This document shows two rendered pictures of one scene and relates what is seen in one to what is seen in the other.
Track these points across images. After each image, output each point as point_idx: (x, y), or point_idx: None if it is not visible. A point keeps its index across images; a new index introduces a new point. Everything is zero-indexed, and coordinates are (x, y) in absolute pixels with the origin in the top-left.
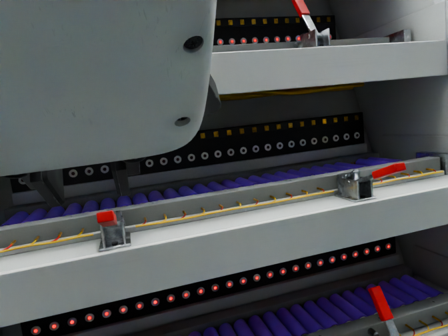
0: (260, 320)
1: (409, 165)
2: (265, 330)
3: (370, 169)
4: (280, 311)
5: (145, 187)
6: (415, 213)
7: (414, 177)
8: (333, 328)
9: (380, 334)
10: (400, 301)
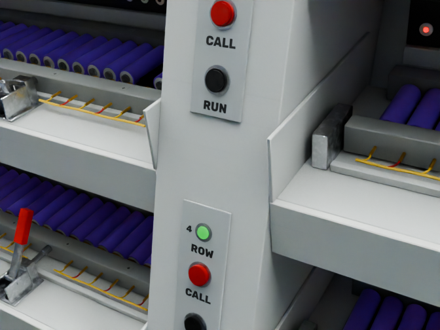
0: (29, 184)
1: (121, 97)
2: (13, 193)
3: (69, 82)
4: (54, 186)
5: None
6: (47, 160)
7: (101, 116)
8: (32, 224)
9: (61, 256)
10: (121, 247)
